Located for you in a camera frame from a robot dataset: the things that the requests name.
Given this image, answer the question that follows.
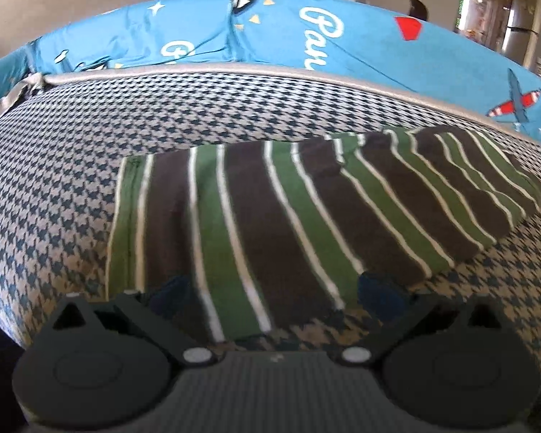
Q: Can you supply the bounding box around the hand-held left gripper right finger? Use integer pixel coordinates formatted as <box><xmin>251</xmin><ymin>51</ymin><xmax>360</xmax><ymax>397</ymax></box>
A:
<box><xmin>340</xmin><ymin>273</ymin><xmax>501</xmax><ymax>366</ymax></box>

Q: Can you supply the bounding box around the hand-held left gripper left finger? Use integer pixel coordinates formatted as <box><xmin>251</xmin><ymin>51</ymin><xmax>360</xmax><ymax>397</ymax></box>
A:
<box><xmin>43</xmin><ymin>275</ymin><xmax>217</xmax><ymax>367</ymax></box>

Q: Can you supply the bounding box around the green brown striped t-shirt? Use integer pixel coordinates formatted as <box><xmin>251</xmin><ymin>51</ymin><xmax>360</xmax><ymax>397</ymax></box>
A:
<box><xmin>106</xmin><ymin>126</ymin><xmax>541</xmax><ymax>344</ymax></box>

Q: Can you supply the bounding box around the houndstooth sofa seat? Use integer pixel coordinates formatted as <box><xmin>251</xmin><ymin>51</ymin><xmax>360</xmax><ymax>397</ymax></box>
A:
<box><xmin>0</xmin><ymin>61</ymin><xmax>541</xmax><ymax>380</ymax></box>

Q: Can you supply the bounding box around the blue printed blanket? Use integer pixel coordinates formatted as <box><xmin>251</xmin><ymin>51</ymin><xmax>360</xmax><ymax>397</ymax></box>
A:
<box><xmin>27</xmin><ymin>0</ymin><xmax>541</xmax><ymax>149</ymax></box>

